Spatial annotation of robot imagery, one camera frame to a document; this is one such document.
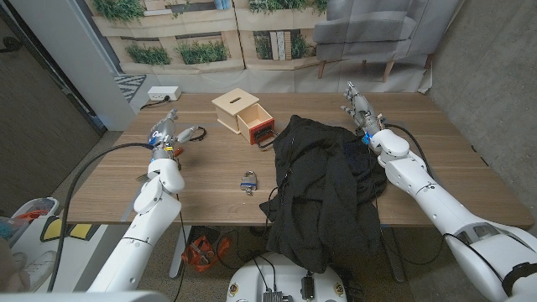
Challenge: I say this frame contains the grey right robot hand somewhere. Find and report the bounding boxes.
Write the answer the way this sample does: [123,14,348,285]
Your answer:
[340,81,385,138]

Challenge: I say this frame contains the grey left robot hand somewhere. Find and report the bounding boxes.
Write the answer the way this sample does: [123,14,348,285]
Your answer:
[147,107,198,163]

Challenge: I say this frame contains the black elastic band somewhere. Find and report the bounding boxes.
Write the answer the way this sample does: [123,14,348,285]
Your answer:
[188,126,208,143]

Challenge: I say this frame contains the black trousers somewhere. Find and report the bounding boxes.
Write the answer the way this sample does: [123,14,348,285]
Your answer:
[258,114,389,274]

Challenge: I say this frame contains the wooden box with drawer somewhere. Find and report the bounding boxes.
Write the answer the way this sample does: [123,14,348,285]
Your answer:
[236,102,279,149]

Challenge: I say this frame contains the person leg brown trousers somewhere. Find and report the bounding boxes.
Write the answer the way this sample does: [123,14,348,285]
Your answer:
[0,237,26,294]

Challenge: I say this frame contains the white power strip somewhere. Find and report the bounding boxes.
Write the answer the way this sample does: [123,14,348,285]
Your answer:
[147,86,183,102]

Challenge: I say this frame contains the wooden box with slot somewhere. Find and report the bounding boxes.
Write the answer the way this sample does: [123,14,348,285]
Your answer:
[211,87,261,135]

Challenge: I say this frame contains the silver blue padlock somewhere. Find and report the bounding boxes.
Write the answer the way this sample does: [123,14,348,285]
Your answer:
[240,169,258,197]

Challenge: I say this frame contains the white table leg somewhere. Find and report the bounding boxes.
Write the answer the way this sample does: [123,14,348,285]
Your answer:
[168,225,193,279]

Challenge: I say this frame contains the orange tool bundle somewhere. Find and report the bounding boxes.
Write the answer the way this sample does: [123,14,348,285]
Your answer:
[180,234,232,273]

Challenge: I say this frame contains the dark wood-grain door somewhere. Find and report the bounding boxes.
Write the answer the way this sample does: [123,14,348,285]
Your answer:
[0,6,107,219]

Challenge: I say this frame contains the yellow black-edged pad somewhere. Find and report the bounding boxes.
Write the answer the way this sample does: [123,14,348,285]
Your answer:
[66,223,96,242]

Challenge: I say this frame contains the white plastic bin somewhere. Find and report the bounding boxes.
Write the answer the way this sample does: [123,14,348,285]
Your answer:
[11,196,60,244]

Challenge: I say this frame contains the dark table leg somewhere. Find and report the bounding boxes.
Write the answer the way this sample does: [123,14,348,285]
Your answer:
[379,226,407,284]

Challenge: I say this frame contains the clear plastic storage box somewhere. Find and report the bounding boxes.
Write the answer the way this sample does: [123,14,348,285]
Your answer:
[0,216,29,248]

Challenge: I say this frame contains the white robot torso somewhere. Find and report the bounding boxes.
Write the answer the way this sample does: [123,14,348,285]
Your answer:
[225,252,348,302]

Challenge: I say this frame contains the white sneaker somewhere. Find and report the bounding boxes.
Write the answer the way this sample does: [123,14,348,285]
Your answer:
[18,250,59,290]

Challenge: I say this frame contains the black power strip cord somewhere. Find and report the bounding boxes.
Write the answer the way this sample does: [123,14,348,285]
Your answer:
[139,95,172,111]

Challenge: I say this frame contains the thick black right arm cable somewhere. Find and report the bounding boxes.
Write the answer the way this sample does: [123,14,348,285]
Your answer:
[384,123,429,169]

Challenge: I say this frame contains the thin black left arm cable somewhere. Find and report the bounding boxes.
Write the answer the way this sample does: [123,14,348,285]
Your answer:
[172,209,189,301]

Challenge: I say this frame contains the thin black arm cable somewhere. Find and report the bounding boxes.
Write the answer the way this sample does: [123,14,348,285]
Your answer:
[172,209,189,301]
[373,192,504,286]

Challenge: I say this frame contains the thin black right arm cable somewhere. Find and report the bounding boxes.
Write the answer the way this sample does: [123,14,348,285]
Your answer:
[373,192,504,286]

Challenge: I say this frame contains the black door handle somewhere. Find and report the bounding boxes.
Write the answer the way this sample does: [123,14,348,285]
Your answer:
[0,36,25,54]

